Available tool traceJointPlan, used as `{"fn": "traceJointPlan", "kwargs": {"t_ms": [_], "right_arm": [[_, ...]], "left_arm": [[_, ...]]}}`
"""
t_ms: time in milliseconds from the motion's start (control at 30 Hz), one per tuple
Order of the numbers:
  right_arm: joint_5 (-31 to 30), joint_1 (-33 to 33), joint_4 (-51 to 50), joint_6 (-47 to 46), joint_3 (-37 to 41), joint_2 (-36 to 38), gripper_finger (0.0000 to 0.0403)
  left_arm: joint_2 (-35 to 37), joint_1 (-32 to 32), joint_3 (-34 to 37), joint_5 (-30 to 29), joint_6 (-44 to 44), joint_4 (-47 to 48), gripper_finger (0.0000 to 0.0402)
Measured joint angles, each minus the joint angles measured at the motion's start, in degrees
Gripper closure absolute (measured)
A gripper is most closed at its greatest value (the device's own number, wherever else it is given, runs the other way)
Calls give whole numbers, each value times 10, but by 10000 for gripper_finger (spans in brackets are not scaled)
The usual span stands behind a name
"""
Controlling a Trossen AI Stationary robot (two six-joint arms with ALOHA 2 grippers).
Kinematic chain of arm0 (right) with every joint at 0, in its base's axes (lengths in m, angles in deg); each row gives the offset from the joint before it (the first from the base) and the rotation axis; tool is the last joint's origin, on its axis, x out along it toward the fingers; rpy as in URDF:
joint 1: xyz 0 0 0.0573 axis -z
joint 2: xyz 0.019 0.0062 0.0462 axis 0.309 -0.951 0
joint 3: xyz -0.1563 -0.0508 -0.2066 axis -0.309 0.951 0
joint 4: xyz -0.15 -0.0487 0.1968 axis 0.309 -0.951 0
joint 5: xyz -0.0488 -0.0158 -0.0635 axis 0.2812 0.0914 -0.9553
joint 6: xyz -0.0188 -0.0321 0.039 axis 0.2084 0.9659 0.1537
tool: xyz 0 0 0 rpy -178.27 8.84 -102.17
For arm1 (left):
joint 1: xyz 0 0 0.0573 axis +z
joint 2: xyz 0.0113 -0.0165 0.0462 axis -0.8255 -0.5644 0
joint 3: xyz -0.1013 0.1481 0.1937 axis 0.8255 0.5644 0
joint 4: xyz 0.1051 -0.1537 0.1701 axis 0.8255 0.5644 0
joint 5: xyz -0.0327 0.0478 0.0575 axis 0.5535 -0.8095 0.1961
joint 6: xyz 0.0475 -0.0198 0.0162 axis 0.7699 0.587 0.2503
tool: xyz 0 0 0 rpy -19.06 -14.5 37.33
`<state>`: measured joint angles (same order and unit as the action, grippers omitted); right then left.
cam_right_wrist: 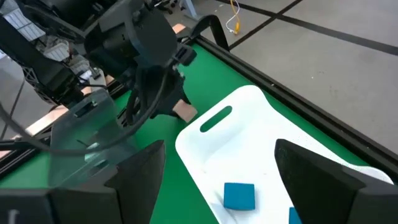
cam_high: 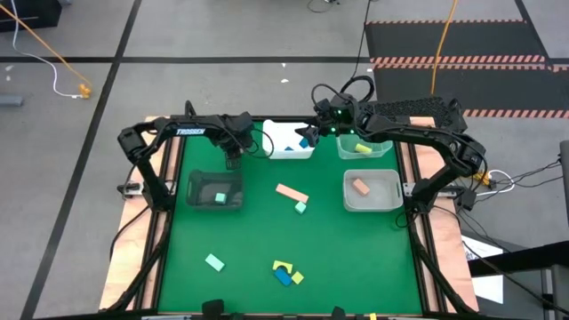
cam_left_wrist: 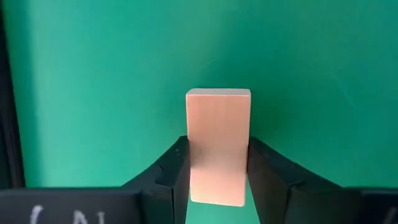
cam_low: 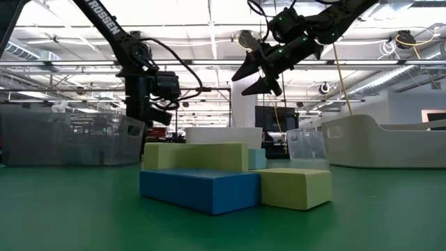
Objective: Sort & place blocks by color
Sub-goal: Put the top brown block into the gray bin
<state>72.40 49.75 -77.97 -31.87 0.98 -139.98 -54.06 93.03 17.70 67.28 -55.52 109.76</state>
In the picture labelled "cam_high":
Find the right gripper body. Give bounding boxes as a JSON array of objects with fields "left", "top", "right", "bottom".
[{"left": 317, "top": 112, "right": 359, "bottom": 139}]

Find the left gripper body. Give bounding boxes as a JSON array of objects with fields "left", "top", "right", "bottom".
[{"left": 217, "top": 127, "right": 246, "bottom": 157}]

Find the short peach wooden block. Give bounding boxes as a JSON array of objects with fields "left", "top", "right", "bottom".
[{"left": 351, "top": 177, "right": 371, "bottom": 197}]

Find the mint green rectangular block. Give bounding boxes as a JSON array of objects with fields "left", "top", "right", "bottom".
[{"left": 204, "top": 253, "right": 226, "bottom": 273}]

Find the white plastic bin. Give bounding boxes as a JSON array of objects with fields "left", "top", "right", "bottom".
[{"left": 261, "top": 118, "right": 317, "bottom": 160}]

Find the dark smoked plastic bin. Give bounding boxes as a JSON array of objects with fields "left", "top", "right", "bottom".
[{"left": 186, "top": 170, "right": 245, "bottom": 211}]

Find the clear plastic bin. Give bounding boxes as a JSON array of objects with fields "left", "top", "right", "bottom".
[{"left": 335, "top": 132, "right": 395, "bottom": 160}]

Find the long peach wooden block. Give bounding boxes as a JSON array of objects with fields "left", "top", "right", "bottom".
[{"left": 275, "top": 183, "right": 309, "bottom": 204}]

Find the black perforated computer case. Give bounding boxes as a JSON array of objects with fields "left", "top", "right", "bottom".
[{"left": 362, "top": 96, "right": 469, "bottom": 134}]

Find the grey translucent plastic bin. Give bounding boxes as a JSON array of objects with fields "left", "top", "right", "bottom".
[{"left": 342, "top": 169, "right": 405, "bottom": 213}]

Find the green table mat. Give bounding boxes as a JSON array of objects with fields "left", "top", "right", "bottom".
[{"left": 157, "top": 120, "right": 422, "bottom": 315}]

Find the blue rectangular block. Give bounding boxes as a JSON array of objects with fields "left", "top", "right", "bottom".
[{"left": 273, "top": 268, "right": 293, "bottom": 287}]

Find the light wooden side board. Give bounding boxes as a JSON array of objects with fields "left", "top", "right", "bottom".
[
  {"left": 99, "top": 116, "right": 183, "bottom": 311},
  {"left": 406, "top": 116, "right": 480, "bottom": 312}
]

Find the black hazard-striped floor mat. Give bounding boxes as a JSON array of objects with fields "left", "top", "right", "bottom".
[{"left": 364, "top": 19, "right": 569, "bottom": 119}]

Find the white paper sheet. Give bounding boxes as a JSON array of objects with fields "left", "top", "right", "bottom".
[{"left": 461, "top": 235, "right": 506, "bottom": 306}]

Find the black side table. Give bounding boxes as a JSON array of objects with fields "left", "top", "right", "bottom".
[{"left": 467, "top": 240, "right": 569, "bottom": 320}]

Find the grey upright pole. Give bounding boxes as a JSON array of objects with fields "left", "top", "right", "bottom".
[{"left": 558, "top": 139, "right": 569, "bottom": 217}]

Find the black cabinet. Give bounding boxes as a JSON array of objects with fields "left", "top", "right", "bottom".
[{"left": 0, "top": 0, "right": 63, "bottom": 33}]

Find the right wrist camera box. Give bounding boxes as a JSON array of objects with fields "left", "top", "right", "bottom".
[{"left": 314, "top": 92, "right": 357, "bottom": 119}]

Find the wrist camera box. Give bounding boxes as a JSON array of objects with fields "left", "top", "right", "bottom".
[
  {"left": 224, "top": 111, "right": 257, "bottom": 140},
  {"left": 314, "top": 92, "right": 357, "bottom": 119}
]

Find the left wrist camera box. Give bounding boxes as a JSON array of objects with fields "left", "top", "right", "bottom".
[{"left": 224, "top": 111, "right": 257, "bottom": 140}]

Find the black coiled cable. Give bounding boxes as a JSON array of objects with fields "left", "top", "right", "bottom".
[{"left": 338, "top": 0, "right": 376, "bottom": 104}]

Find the thin black cable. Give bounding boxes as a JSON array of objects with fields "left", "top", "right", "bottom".
[{"left": 307, "top": 0, "right": 341, "bottom": 14}]

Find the orange power cable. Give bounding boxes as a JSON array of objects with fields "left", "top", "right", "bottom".
[{"left": 429, "top": 0, "right": 460, "bottom": 97}]

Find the white looped cable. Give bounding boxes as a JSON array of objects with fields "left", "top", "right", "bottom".
[{"left": 477, "top": 168, "right": 517, "bottom": 197}]

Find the white floor cable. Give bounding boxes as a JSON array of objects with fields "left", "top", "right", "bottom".
[{"left": 9, "top": 0, "right": 84, "bottom": 100}]

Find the yellow floor cable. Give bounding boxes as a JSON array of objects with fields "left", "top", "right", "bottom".
[{"left": 0, "top": 3, "right": 92, "bottom": 90}]

